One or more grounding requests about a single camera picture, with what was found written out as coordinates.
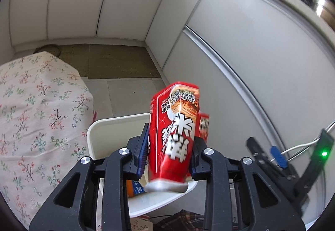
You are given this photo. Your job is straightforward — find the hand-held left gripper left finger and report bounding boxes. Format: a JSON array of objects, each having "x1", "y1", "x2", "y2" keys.
[{"x1": 29, "y1": 123, "x2": 150, "y2": 231}]

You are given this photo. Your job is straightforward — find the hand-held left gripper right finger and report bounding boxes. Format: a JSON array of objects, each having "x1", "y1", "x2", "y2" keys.
[{"x1": 190, "y1": 137, "x2": 306, "y2": 231}]

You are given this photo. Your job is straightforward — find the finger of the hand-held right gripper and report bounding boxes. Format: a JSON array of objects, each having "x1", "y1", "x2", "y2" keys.
[
  {"x1": 246, "y1": 137, "x2": 299, "y2": 182},
  {"x1": 270, "y1": 146, "x2": 288, "y2": 169}
]

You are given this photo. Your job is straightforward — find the white plastic bin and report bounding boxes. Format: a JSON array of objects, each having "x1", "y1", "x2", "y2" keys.
[{"x1": 86, "y1": 113, "x2": 198, "y2": 219}]

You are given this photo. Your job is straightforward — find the tall blue box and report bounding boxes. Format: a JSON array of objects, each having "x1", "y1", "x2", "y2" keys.
[{"x1": 132, "y1": 180, "x2": 146, "y2": 195}]

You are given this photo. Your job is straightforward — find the plaid clothing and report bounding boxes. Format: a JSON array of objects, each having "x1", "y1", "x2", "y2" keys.
[{"x1": 156, "y1": 209, "x2": 208, "y2": 231}]

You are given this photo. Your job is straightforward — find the brown floor mat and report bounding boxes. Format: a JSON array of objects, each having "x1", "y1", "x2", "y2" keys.
[{"x1": 56, "y1": 44, "x2": 162, "y2": 80}]

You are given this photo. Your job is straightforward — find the floral tablecloth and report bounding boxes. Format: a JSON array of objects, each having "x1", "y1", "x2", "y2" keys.
[{"x1": 0, "y1": 51, "x2": 98, "y2": 224}]

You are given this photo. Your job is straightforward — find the white kitchen cabinets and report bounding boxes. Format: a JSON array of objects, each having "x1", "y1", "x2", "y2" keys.
[{"x1": 8, "y1": 0, "x2": 335, "y2": 221}]

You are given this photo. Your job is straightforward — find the dark round object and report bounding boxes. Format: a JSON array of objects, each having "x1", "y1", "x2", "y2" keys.
[{"x1": 34, "y1": 45, "x2": 61, "y2": 56}]

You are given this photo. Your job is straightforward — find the steel pot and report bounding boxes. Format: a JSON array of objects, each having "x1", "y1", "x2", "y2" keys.
[{"x1": 310, "y1": 0, "x2": 335, "y2": 22}]

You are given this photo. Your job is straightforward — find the white cable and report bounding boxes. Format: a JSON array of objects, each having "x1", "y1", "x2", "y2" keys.
[{"x1": 281, "y1": 121, "x2": 335, "y2": 161}]

